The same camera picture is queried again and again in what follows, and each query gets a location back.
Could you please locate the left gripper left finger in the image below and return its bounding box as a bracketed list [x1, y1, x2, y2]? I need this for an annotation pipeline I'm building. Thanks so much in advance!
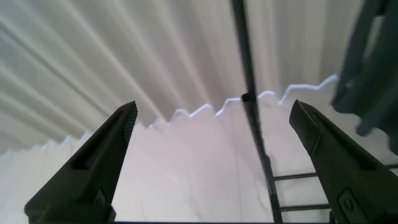
[24, 100, 139, 222]

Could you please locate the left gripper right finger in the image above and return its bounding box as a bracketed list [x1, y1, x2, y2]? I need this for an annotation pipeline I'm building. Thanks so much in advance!
[289, 99, 398, 222]

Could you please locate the dark grey garment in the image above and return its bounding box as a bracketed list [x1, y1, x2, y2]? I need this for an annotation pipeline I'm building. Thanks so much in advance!
[330, 0, 398, 157]

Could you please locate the black clothes rack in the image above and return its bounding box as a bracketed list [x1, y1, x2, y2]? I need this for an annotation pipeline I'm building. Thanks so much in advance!
[231, 0, 398, 223]

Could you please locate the white curtain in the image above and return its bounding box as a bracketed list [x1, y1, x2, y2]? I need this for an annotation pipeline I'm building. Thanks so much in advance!
[0, 0, 365, 156]

